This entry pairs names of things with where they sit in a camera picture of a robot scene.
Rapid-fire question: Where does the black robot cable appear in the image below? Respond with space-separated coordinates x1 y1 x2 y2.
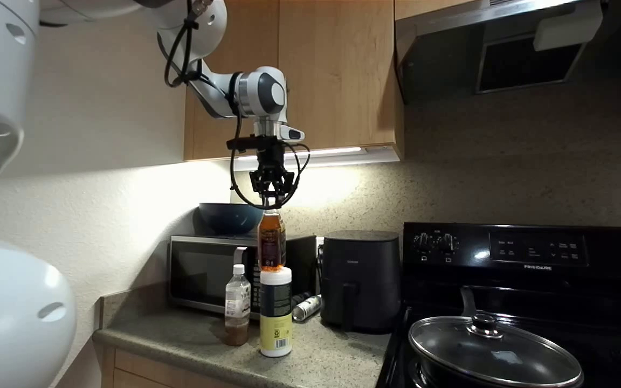
157 0 313 211

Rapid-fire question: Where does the small clear bottle brown liquid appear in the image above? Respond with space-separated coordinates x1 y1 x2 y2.
221 260 252 349

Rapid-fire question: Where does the silver black microwave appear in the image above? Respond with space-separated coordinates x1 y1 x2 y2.
165 232 319 319

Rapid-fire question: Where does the narrow wooden upper cabinet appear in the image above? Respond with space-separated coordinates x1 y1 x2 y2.
393 0 484 22

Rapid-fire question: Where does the brown tea bottle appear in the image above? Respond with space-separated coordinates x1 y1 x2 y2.
256 208 288 271

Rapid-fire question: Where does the wooden lower cabinet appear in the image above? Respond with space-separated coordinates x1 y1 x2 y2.
95 343 255 388

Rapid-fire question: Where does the dark blue bowl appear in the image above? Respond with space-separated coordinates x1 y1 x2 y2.
197 201 267 238

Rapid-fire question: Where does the glass pan lid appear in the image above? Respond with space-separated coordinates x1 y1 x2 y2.
406 310 587 388

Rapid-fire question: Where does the black kitchen stove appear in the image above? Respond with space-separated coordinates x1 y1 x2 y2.
377 220 621 388

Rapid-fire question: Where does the white-lidded green label canister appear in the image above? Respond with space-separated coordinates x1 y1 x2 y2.
256 265 295 360

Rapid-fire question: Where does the small silver lying object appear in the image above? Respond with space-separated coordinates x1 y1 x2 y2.
288 294 326 323

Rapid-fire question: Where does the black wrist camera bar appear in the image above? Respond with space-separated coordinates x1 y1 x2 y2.
224 125 307 154

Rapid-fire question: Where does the black air fryer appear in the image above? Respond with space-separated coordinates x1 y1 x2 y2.
319 231 402 334

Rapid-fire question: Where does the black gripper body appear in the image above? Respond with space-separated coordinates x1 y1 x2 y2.
250 146 298 189

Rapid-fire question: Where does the steel range hood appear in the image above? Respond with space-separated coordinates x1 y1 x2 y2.
394 0 608 103

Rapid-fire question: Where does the black frying pan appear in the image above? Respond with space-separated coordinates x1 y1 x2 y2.
402 285 587 388

